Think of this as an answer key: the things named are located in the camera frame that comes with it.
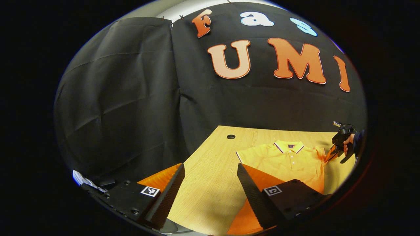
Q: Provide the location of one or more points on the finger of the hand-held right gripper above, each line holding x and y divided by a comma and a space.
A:
329, 154

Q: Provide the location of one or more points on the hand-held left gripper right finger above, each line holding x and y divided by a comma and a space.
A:
254, 200

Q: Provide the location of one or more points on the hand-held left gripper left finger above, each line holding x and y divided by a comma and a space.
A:
167, 200

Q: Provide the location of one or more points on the orange T-shirt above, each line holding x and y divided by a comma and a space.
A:
288, 164

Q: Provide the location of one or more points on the white striped object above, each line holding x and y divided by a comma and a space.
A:
83, 179

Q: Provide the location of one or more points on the black backdrop cloth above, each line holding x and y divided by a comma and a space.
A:
131, 98

